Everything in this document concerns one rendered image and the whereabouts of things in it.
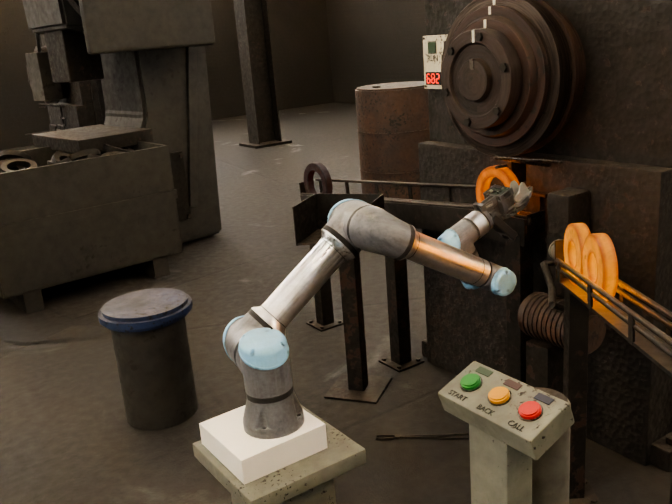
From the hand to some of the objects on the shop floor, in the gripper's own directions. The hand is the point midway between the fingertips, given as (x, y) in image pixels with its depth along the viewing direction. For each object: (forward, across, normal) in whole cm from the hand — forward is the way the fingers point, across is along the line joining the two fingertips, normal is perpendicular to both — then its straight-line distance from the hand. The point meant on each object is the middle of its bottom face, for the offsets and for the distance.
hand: (529, 191), depth 218 cm
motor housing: (-40, -25, +68) cm, 83 cm away
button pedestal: (-95, -62, +47) cm, 123 cm away
